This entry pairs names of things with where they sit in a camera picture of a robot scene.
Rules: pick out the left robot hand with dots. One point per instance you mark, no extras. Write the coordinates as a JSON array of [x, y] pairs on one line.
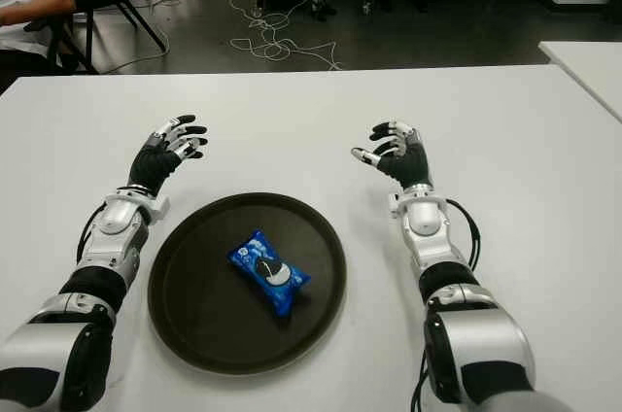
[[153, 164]]

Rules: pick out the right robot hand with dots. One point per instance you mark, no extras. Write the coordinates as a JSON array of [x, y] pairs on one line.
[[410, 164]]

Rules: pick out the blue Oreo packet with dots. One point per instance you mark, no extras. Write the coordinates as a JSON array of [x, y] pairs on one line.
[[267, 271]]

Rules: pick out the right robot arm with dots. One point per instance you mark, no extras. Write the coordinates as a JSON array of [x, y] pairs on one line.
[[437, 256]]

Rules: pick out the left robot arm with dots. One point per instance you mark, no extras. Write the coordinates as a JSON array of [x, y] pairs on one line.
[[109, 237]]

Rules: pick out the round dark brown tray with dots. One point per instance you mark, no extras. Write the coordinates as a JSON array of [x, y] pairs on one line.
[[194, 295]]

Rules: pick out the white side table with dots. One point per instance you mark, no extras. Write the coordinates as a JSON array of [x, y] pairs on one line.
[[590, 67]]

